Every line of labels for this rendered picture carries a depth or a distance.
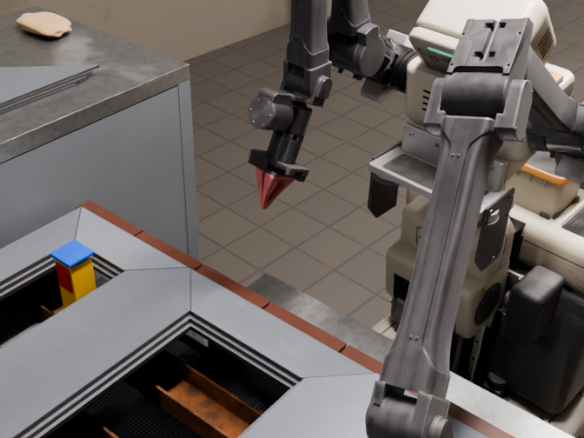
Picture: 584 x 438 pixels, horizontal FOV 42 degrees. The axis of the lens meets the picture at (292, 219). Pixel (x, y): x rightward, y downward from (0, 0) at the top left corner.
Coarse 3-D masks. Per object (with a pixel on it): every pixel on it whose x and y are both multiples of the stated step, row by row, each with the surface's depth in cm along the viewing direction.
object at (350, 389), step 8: (328, 376) 128; (336, 376) 128; (344, 376) 128; (352, 376) 128; (320, 384) 127; (328, 384) 127; (336, 384) 127; (344, 384) 127; (352, 384) 127; (360, 384) 127; (368, 384) 127; (328, 392) 125; (336, 392) 125; (344, 392) 125; (352, 392) 125; (360, 392) 126; (368, 392) 126; (344, 400) 124; (352, 400) 124; (360, 400) 124; (368, 400) 124; (360, 408) 123
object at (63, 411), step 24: (48, 264) 153; (96, 264) 154; (0, 288) 146; (192, 312) 141; (168, 336) 137; (216, 336) 138; (144, 360) 133; (240, 360) 135; (264, 360) 132; (96, 384) 127; (288, 384) 129; (72, 408) 124; (24, 432) 118; (48, 432) 120
